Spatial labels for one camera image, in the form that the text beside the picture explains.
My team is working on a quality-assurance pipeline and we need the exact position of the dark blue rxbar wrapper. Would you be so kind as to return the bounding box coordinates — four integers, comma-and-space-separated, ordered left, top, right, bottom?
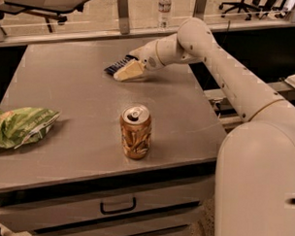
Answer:
104, 55, 137, 75

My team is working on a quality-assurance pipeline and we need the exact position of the green chip bag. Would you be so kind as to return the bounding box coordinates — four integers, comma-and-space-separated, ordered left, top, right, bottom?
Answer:
0, 107, 60, 150

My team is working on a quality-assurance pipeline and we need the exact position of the grey drawer cabinet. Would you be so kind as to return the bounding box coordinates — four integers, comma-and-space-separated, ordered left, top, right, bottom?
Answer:
0, 160, 215, 236

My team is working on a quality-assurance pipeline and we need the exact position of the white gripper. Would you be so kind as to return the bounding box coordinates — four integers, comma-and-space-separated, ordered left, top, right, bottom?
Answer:
113, 42, 164, 82

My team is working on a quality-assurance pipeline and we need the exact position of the black office chair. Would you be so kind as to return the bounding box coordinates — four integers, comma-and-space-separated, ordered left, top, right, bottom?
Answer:
218, 0, 272, 20

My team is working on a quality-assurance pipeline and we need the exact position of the clear plastic water bottle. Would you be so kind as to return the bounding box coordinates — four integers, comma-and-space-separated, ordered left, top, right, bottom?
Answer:
157, 0, 172, 30

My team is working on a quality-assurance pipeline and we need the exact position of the orange soda can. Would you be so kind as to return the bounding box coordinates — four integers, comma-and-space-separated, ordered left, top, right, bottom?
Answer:
119, 104, 152, 159

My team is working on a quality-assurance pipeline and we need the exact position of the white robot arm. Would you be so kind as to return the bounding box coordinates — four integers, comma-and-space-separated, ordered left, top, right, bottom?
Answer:
114, 17, 295, 236

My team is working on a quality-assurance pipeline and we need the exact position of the metal railing frame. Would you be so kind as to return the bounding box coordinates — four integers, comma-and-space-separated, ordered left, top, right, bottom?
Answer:
0, 0, 295, 47

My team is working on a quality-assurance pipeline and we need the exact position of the black drawer handle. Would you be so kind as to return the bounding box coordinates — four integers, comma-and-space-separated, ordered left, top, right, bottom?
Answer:
100, 197, 137, 215

